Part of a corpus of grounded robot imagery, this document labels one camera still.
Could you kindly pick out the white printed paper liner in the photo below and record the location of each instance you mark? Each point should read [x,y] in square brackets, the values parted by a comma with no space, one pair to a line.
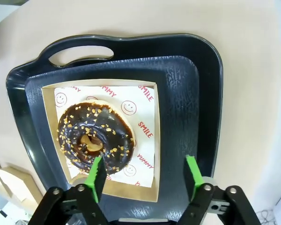
[142,98]

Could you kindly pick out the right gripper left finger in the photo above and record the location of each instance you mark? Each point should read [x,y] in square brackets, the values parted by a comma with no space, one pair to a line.
[96,182]

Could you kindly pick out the chocolate donut with nut crumbs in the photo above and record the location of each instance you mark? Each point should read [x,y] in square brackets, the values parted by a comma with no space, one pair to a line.
[70,131]

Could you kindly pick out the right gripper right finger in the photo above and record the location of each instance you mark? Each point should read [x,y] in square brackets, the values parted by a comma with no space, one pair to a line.
[194,182]

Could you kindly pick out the kraft paper food box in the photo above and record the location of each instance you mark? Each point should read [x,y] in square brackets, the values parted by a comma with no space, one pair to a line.
[32,185]
[48,140]

